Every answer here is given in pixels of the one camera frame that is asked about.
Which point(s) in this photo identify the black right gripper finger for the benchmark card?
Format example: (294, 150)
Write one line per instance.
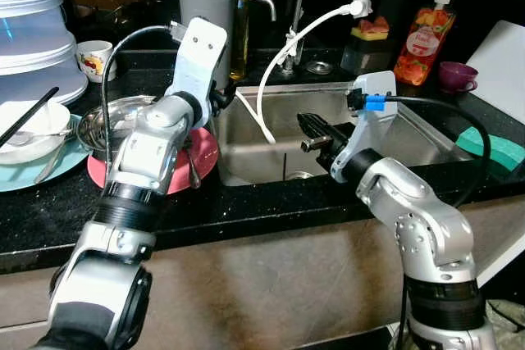
(316, 131)
(316, 120)

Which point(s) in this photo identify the stainless steel bowl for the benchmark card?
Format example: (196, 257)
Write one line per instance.
(90, 124)

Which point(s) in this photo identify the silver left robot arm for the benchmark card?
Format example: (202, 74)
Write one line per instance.
(139, 153)

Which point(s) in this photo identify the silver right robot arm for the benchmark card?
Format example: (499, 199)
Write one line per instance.
(426, 227)

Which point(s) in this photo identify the round silver counter fitting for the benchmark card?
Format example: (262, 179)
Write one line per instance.
(318, 68)

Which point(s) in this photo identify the glass bottle with green cap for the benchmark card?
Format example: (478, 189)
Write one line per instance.
(239, 47)

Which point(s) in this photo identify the stainless steel sink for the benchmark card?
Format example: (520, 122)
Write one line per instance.
(271, 161)

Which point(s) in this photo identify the red plate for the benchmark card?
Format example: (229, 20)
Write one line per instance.
(205, 161)

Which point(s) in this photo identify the dark glass container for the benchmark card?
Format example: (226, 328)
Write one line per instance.
(365, 56)

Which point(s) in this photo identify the silver spoon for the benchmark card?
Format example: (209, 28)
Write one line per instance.
(29, 137)
(194, 174)

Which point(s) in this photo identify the grey cylinder with red button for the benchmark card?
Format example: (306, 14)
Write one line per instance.
(205, 2)

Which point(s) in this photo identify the red yellow sponge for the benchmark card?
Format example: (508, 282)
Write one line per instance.
(371, 29)

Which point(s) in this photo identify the tall chrome faucet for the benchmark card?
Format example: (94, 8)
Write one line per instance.
(297, 6)

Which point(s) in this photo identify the orange soap pump bottle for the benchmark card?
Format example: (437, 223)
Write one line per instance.
(422, 51)

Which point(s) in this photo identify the white printed mug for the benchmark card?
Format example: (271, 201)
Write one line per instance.
(94, 61)

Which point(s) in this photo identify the purple cup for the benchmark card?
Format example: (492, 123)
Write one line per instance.
(455, 75)

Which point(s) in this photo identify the grey counter cabinet front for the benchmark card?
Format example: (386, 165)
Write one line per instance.
(271, 268)

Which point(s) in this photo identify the green sponge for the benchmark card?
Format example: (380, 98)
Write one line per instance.
(492, 149)

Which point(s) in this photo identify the white cutting board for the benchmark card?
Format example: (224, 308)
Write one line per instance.
(500, 71)

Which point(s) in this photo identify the silver fork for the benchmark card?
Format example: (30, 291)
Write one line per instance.
(51, 165)

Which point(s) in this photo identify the black chopstick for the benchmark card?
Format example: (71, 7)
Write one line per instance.
(33, 114)

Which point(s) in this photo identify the white translucent stacked container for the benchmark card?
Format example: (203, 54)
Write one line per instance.
(33, 47)

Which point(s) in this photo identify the white ceramic bowl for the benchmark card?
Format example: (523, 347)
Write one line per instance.
(33, 153)

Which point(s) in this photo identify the light blue plate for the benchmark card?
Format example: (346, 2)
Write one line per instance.
(16, 178)

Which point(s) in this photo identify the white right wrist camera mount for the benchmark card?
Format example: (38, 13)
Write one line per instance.
(373, 133)

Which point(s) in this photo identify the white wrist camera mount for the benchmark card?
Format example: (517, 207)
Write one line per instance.
(373, 133)
(201, 55)

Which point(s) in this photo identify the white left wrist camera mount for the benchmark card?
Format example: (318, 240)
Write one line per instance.
(201, 55)

